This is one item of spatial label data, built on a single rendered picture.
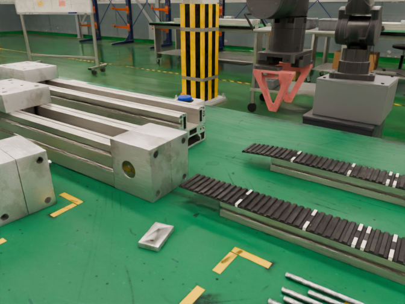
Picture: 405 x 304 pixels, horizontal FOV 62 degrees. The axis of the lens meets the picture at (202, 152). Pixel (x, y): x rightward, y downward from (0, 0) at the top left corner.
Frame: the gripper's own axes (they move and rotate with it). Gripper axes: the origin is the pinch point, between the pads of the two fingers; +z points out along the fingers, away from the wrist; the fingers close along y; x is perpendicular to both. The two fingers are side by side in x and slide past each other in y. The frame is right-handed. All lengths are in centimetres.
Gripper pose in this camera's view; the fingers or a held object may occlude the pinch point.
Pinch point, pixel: (281, 102)
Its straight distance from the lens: 64.5
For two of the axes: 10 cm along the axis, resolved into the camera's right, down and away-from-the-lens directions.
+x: 8.4, 2.2, -5.0
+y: -5.4, 3.2, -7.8
